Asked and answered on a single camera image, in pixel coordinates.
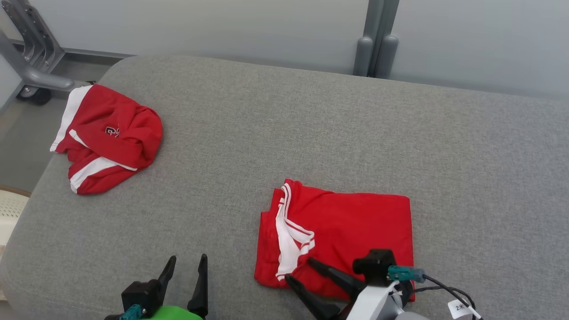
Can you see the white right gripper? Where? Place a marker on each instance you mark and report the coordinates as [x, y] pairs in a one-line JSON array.
[[373, 304]]

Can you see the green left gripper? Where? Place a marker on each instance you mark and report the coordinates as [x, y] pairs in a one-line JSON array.
[[173, 314]]

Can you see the red Bulls basketball jersey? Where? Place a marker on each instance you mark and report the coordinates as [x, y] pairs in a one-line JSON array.
[[355, 222]]

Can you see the red shorts white stripes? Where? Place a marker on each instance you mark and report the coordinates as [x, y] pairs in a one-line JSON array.
[[129, 133]]

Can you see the grey fabric sofa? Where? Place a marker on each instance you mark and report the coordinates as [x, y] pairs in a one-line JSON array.
[[266, 133]]

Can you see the cream plastic laundry basket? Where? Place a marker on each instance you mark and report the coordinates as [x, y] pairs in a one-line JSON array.
[[11, 213]]

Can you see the black caster wheel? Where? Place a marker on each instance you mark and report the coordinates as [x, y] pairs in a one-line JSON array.
[[38, 95]]

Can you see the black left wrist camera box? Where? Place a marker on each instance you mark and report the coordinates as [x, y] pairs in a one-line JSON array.
[[142, 295]]

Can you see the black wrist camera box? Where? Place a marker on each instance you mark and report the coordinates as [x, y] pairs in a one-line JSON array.
[[142, 295], [373, 266]]

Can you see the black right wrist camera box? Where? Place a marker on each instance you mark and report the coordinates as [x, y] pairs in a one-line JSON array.
[[373, 266]]

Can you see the grey metal trolley frame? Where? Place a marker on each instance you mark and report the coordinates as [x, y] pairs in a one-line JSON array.
[[44, 81]]

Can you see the grey partition base rail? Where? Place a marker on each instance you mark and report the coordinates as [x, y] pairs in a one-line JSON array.
[[98, 53]]

